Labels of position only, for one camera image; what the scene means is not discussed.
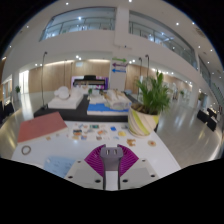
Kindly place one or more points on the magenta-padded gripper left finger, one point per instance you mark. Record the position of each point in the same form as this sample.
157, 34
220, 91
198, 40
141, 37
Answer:
93, 163

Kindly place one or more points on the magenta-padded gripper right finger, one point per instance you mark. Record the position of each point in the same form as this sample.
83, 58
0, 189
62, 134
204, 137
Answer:
130, 163

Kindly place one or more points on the grey block charger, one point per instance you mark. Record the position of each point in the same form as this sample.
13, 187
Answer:
111, 156

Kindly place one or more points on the irregular wooden cutout piece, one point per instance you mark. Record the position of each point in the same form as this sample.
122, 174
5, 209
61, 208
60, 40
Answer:
131, 142

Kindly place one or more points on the round wooden cutout piece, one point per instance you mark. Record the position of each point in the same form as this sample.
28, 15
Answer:
151, 143

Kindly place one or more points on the sheet of coloured stickers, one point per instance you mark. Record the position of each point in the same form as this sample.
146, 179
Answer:
96, 131

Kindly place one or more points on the potted plant in striped pot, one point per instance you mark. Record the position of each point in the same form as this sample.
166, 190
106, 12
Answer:
141, 123

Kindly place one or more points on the black display platform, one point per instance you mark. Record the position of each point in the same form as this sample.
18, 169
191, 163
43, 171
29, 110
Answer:
73, 115

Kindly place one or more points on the blue-based architectural model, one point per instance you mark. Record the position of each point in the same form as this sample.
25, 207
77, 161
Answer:
103, 108

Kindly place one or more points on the salmon pink flat board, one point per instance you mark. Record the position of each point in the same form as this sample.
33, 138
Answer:
41, 126

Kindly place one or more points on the white architectural model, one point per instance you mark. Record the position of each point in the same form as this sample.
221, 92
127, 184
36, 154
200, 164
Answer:
65, 101

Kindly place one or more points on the black piano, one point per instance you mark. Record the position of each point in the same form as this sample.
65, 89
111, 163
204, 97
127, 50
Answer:
88, 81

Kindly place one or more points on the white pillar with arrow signs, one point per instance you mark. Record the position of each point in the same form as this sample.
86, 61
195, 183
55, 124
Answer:
118, 78

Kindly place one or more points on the group of black chairs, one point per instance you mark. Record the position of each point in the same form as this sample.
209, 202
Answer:
6, 110
206, 118

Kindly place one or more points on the black floor lamp stand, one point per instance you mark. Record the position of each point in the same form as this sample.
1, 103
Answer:
141, 71
148, 66
42, 80

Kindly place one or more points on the small background potted plant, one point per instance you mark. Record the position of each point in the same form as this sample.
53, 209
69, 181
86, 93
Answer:
17, 89

